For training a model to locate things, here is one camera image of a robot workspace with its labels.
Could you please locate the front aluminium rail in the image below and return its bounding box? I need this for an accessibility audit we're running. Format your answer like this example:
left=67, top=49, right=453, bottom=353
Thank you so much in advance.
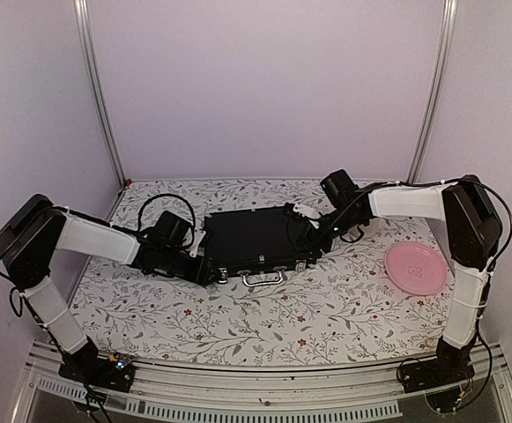
left=11, top=342, right=512, bottom=422

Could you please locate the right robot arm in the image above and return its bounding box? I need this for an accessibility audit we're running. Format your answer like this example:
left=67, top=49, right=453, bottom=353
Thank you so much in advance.
left=297, top=171, right=512, bottom=350

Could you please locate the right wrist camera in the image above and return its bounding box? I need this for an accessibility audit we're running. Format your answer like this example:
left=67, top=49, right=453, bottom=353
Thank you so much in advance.
left=283, top=203, right=322, bottom=229

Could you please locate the pink plate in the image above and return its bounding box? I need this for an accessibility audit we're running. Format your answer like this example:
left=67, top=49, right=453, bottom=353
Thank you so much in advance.
left=384, top=241, right=448, bottom=296

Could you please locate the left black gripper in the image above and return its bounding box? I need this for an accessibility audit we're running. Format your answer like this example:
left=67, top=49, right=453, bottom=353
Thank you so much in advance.
left=160, top=245, right=221, bottom=286

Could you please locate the aluminium frame post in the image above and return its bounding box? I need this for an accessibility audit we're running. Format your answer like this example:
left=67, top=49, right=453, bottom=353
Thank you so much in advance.
left=73, top=0, right=127, bottom=188
left=406, top=0, right=458, bottom=183

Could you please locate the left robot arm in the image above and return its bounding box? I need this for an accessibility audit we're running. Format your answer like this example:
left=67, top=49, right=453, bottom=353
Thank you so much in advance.
left=0, top=194, right=216, bottom=382

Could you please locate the black poker case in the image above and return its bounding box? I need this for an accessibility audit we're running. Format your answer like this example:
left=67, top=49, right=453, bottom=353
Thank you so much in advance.
left=203, top=203, right=323, bottom=285

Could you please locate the left aluminium frame post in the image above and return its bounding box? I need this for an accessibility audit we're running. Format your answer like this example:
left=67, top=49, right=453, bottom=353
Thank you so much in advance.
left=73, top=0, right=127, bottom=188

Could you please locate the right aluminium frame post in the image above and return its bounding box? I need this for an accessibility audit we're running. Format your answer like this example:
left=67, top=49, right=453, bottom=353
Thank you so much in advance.
left=406, top=0, right=458, bottom=183

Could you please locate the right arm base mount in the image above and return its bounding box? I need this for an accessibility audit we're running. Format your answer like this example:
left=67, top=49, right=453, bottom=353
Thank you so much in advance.
left=396, top=340, right=475, bottom=414

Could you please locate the floral tablecloth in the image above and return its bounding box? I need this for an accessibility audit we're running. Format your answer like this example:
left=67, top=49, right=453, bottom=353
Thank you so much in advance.
left=55, top=177, right=481, bottom=367

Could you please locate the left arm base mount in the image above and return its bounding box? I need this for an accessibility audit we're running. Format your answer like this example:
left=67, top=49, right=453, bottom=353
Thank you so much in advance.
left=58, top=350, right=136, bottom=393

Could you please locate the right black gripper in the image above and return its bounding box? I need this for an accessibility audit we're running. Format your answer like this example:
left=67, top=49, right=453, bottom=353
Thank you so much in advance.
left=291, top=207, right=361, bottom=259

